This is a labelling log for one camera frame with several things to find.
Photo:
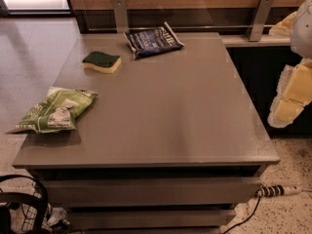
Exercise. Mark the grey drawer cabinet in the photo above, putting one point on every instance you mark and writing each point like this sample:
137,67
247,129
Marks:
171,145

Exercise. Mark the blue snack bag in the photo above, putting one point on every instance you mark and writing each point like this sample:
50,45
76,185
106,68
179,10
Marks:
153,42

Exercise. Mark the left metal bracket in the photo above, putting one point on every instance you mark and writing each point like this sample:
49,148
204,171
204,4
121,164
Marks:
120,15

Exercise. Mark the metal bracket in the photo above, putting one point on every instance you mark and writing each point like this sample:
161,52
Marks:
260,16
120,15

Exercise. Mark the green snack bag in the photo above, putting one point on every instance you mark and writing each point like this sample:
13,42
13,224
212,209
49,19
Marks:
56,113

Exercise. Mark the white power strip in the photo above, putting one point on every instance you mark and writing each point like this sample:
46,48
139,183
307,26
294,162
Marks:
277,190

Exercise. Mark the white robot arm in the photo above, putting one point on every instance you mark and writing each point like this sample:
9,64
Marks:
301,34

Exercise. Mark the green and yellow sponge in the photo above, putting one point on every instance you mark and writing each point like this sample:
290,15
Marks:
101,62

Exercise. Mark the right metal bracket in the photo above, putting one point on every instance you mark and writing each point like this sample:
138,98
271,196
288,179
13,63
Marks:
260,16

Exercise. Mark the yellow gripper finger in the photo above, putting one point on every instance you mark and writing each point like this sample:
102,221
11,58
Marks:
284,27
294,93

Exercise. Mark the crumpled white paper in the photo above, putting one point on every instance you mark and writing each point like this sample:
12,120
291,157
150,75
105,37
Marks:
57,215

